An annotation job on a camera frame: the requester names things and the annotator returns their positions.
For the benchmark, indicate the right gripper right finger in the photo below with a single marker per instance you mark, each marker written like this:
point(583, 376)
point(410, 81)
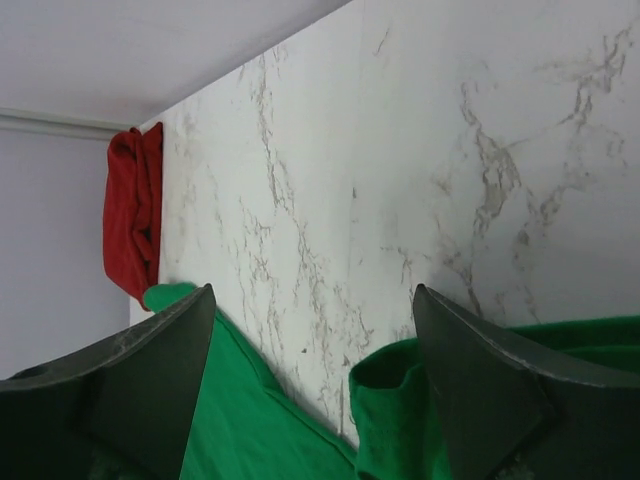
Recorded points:
point(548, 401)

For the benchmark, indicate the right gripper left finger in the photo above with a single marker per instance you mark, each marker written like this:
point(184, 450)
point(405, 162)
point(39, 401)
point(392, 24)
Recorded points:
point(121, 408)

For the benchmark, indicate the green t-shirt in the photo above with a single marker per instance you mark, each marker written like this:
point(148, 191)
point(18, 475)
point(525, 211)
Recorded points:
point(246, 427)

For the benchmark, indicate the folded dark red t-shirt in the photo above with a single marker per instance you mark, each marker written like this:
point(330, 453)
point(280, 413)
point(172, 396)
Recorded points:
point(132, 213)

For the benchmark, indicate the left aluminium frame post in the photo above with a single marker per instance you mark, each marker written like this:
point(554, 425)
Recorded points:
point(55, 125)

